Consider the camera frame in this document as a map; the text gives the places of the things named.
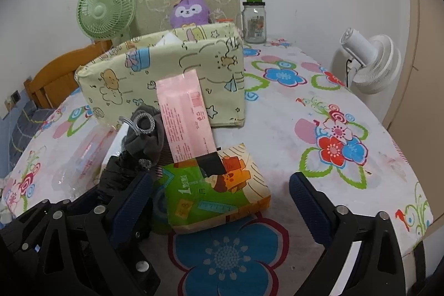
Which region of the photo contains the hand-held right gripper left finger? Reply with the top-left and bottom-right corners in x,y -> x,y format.
38,172 -> 154,296

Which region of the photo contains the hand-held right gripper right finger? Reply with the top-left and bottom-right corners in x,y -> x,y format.
289,172 -> 407,296

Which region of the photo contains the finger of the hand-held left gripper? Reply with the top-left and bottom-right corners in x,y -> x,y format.
0,198 -> 88,269
118,229 -> 162,296

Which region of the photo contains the clear plastic packet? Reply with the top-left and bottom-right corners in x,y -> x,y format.
55,129 -> 117,194

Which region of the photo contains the colourful cartoon tissue pack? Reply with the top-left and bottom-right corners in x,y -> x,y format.
152,143 -> 272,235

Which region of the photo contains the pink tissue pack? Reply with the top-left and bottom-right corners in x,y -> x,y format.
155,69 -> 218,165

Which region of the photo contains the yellow printed fabric storage box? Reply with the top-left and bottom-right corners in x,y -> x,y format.
74,22 -> 246,129

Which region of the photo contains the floral tablecloth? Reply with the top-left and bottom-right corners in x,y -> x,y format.
0,37 -> 435,296

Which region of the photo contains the blue plaid bedding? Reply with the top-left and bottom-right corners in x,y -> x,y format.
9,102 -> 58,153

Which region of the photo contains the white clip fan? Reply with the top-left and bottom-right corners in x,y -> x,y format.
332,27 -> 403,95

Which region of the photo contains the beige door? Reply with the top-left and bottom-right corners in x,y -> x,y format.
382,0 -> 444,144

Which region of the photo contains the green desk fan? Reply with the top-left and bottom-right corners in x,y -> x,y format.
76,0 -> 137,44

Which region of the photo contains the purple plush toy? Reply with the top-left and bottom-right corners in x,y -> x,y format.
169,0 -> 210,29

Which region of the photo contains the glass handled jar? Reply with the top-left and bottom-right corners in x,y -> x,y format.
242,1 -> 267,44

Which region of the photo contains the beige printed wall board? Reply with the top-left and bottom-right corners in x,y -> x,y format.
133,0 -> 241,37

